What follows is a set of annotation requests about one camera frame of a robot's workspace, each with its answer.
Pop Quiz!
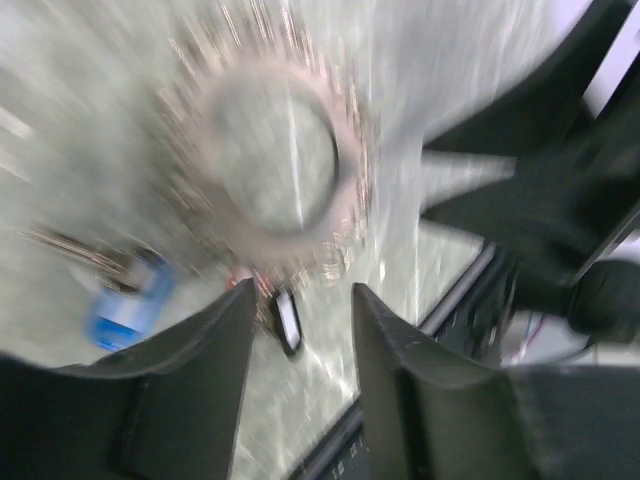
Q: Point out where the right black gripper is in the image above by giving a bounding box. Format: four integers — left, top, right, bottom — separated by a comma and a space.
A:
422, 114, 639, 343

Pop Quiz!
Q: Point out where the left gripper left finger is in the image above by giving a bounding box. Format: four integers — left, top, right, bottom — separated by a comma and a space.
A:
1, 279, 256, 479

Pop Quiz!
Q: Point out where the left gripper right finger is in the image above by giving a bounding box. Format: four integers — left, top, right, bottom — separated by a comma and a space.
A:
352, 282, 640, 480

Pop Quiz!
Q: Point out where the blue tag key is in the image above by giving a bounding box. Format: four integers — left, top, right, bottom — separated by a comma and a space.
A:
23, 227, 176, 351

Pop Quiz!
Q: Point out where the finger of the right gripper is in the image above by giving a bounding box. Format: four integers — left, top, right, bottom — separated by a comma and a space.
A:
423, 1, 639, 157

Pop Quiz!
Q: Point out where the black key fob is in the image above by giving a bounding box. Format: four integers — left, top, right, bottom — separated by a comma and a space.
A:
269, 290, 303, 358

